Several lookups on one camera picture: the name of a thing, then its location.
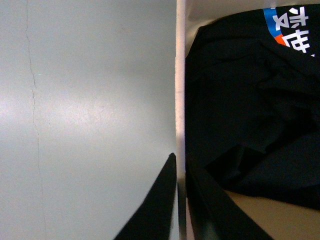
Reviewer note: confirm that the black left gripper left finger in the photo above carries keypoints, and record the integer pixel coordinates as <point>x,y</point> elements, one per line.
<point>153,219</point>

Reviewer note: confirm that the beige plastic laundry hamper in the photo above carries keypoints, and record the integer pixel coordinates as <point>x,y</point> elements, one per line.
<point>280,219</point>

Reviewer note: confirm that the black printed t-shirt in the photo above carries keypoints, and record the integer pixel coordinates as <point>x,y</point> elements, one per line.
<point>252,103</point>

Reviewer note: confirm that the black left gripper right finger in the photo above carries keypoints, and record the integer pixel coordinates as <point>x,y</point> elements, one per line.
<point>214,215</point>

